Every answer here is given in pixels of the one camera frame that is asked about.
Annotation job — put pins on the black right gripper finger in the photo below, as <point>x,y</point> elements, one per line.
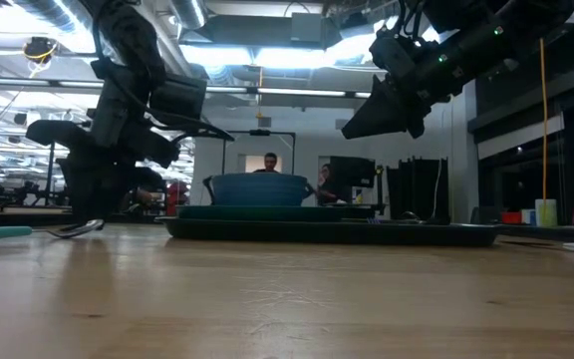
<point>376,122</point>
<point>377,95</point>

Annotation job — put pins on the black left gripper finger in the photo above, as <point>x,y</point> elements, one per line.
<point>85,189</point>
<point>116,187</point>

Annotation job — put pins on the blue bowl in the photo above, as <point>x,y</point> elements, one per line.
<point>259,190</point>

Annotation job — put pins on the green round plate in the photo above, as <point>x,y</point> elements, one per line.
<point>267,213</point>

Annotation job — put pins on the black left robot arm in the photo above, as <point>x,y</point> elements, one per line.
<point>127,35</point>

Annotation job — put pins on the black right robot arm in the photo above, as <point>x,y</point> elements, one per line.
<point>516,30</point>

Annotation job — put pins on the dark green rectangular tray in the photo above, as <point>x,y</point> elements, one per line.
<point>317,233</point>

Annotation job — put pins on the black monitor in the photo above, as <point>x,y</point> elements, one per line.
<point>354,172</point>

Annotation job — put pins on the red object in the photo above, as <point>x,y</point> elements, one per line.
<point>177,197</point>

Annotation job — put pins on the person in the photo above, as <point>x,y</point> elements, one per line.
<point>328,184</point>
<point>270,162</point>

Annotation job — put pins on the black curtain panels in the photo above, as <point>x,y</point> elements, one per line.
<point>419,192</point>

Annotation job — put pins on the long ceiling light bar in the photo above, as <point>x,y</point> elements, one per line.
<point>292,92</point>

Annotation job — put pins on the grey ceiling vent box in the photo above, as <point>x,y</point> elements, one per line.
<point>307,27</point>

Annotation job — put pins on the red bin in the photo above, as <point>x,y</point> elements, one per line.
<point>511,218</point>

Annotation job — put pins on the white and green cup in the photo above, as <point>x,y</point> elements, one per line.
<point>546,214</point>

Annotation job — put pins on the black gantry frame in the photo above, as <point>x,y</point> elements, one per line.
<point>259,132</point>

